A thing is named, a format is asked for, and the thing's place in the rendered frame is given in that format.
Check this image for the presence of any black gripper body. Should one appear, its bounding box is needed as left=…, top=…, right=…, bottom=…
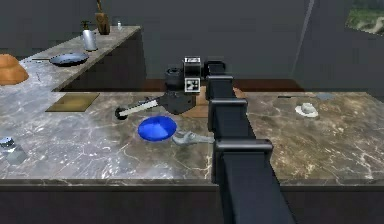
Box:
left=159, top=67, right=198, bottom=115

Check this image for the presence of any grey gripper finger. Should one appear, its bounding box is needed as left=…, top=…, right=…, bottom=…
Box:
left=135, top=94, right=167, bottom=105
left=114, top=98, right=165, bottom=121

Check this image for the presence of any brown vase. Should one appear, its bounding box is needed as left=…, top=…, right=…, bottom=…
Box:
left=94, top=0, right=111, bottom=36

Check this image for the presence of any brown wooden board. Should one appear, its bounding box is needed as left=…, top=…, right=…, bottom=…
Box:
left=180, top=85, right=248, bottom=120

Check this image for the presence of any blue plate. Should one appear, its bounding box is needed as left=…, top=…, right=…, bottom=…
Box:
left=137, top=115, right=178, bottom=143

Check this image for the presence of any grey metal utensil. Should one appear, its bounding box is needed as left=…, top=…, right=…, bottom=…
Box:
left=171, top=130, right=215, bottom=147

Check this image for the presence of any olive square board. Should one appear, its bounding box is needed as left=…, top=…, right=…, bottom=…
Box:
left=45, top=92, right=101, bottom=113

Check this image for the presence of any silver pump bottle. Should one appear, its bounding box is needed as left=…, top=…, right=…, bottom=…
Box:
left=80, top=20, right=99, bottom=52

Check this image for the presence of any dark frying pan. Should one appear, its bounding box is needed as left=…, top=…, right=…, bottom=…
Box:
left=31, top=52, right=90, bottom=68

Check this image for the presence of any dark marble-topped kitchen counter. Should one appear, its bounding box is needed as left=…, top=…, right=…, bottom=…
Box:
left=0, top=25, right=384, bottom=224

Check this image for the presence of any orange bread loaf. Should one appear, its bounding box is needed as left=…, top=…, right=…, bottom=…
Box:
left=0, top=53, right=30, bottom=87

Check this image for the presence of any silver shaker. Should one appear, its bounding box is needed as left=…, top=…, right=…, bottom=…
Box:
left=0, top=136, right=17, bottom=155

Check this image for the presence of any grey flat square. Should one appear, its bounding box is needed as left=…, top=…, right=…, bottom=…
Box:
left=314, top=92, right=336, bottom=101

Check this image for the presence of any window with green view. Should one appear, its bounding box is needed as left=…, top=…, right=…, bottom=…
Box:
left=344, top=0, right=384, bottom=36

